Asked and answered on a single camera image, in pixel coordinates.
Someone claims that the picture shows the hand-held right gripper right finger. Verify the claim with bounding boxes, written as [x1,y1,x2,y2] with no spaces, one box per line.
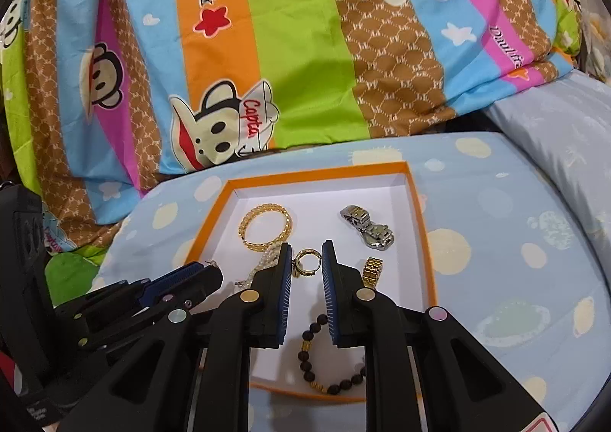
[321,239,550,432]

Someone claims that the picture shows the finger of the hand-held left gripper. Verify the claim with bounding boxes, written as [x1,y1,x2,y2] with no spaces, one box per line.
[75,262,225,357]
[56,264,197,324]

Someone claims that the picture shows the striped cartoon monkey blanket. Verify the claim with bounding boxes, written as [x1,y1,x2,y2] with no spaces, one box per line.
[0,0,589,311]

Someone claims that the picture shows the pale blue quilt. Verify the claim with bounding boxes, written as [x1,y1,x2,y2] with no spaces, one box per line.
[481,70,611,244]

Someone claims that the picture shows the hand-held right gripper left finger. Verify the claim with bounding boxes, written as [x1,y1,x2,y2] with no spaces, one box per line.
[62,242,293,432]

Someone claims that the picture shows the pearl bracelet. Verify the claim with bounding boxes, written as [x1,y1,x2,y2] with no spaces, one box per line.
[233,246,283,292]

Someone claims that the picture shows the gold hoop earring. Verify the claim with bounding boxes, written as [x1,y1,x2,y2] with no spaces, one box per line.
[291,249,322,278]

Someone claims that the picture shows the grey floral cloth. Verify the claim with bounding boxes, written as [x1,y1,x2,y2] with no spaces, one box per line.
[573,0,611,82]

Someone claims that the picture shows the silver wristwatch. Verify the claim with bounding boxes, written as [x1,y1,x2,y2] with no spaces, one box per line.
[339,205,395,252]

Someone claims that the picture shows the black bead bracelet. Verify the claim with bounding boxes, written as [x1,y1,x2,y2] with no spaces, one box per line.
[298,312,369,397]

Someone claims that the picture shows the gold chain bracelet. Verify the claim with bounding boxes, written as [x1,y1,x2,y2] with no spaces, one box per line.
[238,204,292,252]

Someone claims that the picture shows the orange cardboard box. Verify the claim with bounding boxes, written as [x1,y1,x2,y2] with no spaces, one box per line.
[184,161,440,404]

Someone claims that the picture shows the gold wristwatch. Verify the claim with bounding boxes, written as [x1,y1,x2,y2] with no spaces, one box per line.
[360,257,385,290]

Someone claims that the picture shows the blue spotted bedsheet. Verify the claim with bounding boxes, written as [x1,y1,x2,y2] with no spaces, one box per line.
[93,130,611,432]

